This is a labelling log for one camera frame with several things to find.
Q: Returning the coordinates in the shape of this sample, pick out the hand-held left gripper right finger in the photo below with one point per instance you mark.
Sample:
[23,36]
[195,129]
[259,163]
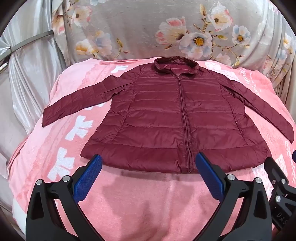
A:
[208,176]

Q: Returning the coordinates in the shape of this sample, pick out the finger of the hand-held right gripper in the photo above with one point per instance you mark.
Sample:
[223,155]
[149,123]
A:
[294,157]
[276,173]

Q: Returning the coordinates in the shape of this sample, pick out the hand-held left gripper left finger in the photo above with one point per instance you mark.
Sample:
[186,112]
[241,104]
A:
[89,176]

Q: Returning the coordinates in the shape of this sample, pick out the maroon puffer jacket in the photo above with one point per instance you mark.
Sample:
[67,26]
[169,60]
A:
[157,111]

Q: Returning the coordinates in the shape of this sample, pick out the pink printed blanket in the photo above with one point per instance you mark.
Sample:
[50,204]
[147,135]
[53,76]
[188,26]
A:
[129,204]

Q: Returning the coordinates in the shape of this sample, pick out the silver satin curtain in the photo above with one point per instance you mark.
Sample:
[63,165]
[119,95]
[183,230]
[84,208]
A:
[27,81]

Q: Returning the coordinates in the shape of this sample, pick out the grey floral blanket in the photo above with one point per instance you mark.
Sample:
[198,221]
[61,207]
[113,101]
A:
[138,30]

